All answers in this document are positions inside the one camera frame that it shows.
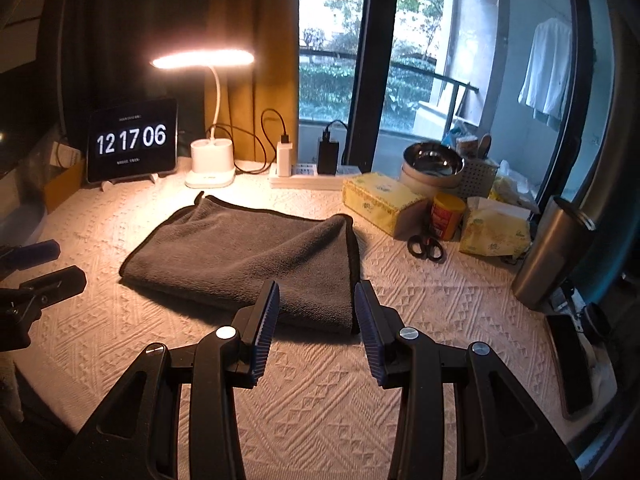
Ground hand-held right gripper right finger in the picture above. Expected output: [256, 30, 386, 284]
[354, 280, 583, 480]

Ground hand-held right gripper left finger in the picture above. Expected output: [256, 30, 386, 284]
[70, 280, 281, 480]

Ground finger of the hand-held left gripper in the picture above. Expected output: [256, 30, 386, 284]
[0, 240, 61, 270]
[0, 266, 87, 313]

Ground grey towel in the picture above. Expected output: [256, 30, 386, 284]
[119, 191, 362, 336]

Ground cardboard box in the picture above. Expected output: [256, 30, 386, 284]
[43, 157, 86, 214]

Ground black scissors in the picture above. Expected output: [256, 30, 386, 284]
[407, 233, 446, 262]

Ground white textured tablecloth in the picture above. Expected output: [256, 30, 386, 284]
[14, 157, 617, 480]

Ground yellow tissue box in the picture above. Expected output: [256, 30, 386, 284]
[342, 172, 432, 239]

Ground orange lid jar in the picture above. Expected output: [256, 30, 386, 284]
[431, 192, 467, 241]

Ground white tablet stand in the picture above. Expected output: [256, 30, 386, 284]
[99, 172, 164, 192]

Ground black tablet clock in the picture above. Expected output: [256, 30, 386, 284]
[86, 97, 180, 184]

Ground white power strip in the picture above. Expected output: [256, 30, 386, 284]
[269, 162, 362, 191]

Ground white bowl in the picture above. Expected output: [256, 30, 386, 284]
[398, 162, 463, 195]

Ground yellow tissue pack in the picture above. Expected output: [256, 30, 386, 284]
[459, 196, 532, 257]

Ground white charger plug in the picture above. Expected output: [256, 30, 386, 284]
[276, 141, 294, 178]

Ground black charger plug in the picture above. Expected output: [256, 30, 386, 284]
[317, 132, 341, 176]

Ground white desk lamp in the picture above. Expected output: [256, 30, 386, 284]
[150, 49, 256, 189]

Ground steel bowl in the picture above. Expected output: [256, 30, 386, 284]
[402, 141, 466, 177]

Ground grey utensil basket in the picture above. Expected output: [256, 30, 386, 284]
[457, 152, 501, 200]

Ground steel tumbler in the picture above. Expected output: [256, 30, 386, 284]
[511, 195, 599, 312]

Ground yellow plastic bag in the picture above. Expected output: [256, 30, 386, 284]
[490, 160, 542, 211]

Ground black phone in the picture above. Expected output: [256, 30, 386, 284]
[545, 314, 595, 417]

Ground dark curtain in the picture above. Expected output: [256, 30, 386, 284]
[40, 0, 217, 137]

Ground balcony railing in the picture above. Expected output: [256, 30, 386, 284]
[299, 47, 482, 97]

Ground yellow curtain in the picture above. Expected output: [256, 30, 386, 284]
[204, 0, 301, 162]

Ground white hanging shirt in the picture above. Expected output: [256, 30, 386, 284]
[517, 16, 574, 129]

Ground black charger cable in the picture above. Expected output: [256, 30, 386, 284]
[210, 108, 291, 174]

